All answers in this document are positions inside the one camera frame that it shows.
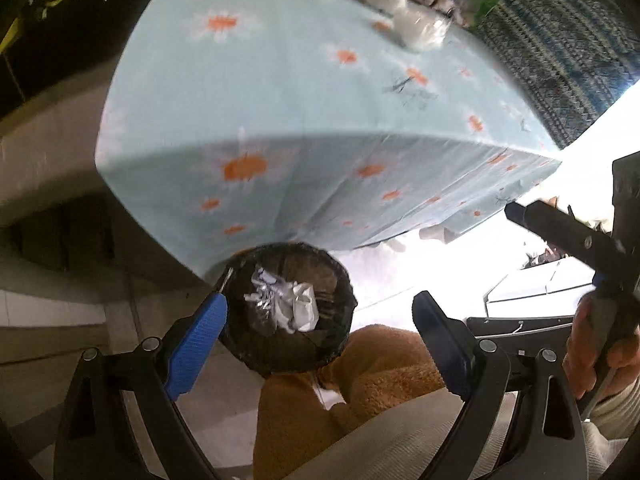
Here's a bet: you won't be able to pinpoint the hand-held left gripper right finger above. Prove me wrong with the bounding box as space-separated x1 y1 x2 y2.
411 290 588 480

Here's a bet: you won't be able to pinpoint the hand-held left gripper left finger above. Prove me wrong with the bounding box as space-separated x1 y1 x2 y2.
54 292 228 480

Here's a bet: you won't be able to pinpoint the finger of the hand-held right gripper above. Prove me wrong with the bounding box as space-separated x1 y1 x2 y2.
504 199 627 272

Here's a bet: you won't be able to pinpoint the silver foil wrapper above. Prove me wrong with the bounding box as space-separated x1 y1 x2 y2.
243 266 287 313

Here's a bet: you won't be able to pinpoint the bin with black bag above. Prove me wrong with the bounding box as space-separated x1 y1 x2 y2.
216 242 358 376

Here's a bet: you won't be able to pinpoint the white tissue wad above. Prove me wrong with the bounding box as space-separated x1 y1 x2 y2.
274 282 321 333

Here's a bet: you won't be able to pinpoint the person's right forearm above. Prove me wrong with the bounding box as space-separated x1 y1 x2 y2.
582 370 640 441

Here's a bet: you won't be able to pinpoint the person's right hand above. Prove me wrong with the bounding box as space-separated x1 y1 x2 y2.
564 291 640 402

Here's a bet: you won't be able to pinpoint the person's brown fleece pants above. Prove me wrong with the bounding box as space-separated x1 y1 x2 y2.
254 324 451 480

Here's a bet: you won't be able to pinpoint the white plastic box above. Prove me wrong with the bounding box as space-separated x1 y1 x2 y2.
482 259 598 318

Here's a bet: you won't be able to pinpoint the person's beige top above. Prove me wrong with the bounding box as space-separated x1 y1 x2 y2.
287 385 501 480

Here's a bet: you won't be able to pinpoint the blue patterned cloth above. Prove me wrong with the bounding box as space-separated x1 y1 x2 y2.
472 0 640 150

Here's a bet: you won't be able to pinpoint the crumpled clear plastic bag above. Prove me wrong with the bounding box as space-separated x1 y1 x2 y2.
392 7 451 52

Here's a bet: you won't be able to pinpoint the floral light blue tablecloth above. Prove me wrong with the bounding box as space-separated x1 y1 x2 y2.
95 0 563 281

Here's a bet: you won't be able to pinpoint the black and yellow cloth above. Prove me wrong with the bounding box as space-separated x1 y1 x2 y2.
0 0 173 53

